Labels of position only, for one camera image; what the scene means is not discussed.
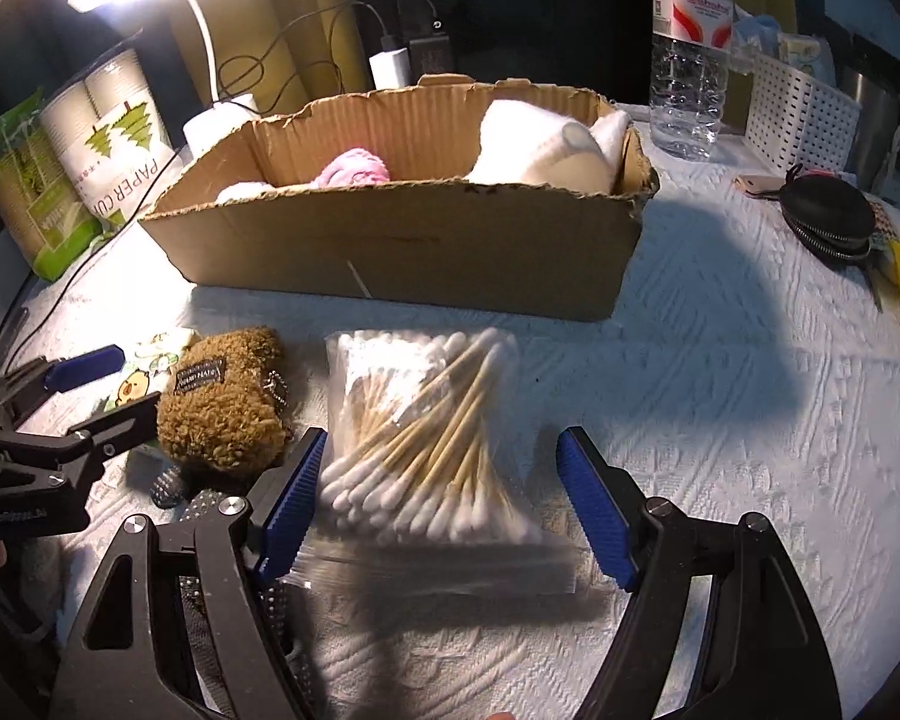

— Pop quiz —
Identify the cartoon green tissue packet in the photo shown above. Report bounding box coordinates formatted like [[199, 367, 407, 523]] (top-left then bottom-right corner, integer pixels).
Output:
[[103, 327, 201, 411]]

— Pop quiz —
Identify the brown plush pouch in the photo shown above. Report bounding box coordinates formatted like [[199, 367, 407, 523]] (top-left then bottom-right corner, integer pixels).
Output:
[[157, 327, 287, 479]]

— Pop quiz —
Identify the cotton swabs bag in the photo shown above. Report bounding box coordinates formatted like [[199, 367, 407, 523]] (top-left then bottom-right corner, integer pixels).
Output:
[[318, 327, 544, 548]]

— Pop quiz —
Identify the pink fluffy object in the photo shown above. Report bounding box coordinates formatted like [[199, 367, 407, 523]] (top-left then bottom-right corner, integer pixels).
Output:
[[313, 148, 390, 188]]

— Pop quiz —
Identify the white paper towel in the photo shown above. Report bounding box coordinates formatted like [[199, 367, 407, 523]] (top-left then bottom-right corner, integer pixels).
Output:
[[466, 99, 631, 193]]

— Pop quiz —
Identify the grey dotted sock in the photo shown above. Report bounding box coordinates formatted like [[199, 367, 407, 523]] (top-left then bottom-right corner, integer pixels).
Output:
[[167, 463, 317, 718]]

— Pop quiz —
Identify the green paper cup pack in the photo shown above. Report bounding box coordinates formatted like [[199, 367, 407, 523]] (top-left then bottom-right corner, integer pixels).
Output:
[[0, 89, 102, 283]]

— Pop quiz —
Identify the white textured table cover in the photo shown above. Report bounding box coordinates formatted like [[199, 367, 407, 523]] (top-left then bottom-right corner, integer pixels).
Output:
[[0, 99, 900, 720]]

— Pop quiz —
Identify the white paper cup pack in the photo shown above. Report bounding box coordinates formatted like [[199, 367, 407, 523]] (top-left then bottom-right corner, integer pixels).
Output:
[[40, 49, 173, 231]]

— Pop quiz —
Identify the black round zip case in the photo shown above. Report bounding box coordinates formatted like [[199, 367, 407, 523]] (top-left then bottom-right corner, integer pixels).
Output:
[[777, 164, 877, 265]]

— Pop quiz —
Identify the white usb charger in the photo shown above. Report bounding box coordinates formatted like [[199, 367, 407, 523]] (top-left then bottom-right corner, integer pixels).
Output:
[[368, 34, 413, 89]]

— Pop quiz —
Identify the brown cardboard box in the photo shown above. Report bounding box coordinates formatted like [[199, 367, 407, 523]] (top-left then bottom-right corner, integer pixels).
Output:
[[142, 75, 660, 322]]

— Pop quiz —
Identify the black power adapter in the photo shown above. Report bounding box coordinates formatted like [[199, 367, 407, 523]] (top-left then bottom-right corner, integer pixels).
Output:
[[408, 21, 455, 83]]

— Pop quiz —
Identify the white perforated basket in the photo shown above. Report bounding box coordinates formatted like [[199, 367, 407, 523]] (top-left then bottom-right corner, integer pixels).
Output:
[[745, 54, 862, 176]]

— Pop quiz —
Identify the stainless steel thermos mug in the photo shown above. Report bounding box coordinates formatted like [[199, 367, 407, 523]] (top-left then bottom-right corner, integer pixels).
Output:
[[841, 65, 900, 193]]

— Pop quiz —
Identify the clear water bottle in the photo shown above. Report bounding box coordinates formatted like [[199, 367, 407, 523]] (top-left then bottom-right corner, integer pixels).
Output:
[[649, 0, 735, 161]]

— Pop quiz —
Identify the black lamp cable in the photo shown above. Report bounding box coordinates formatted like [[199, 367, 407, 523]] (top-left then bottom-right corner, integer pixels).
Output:
[[2, 0, 452, 377]]

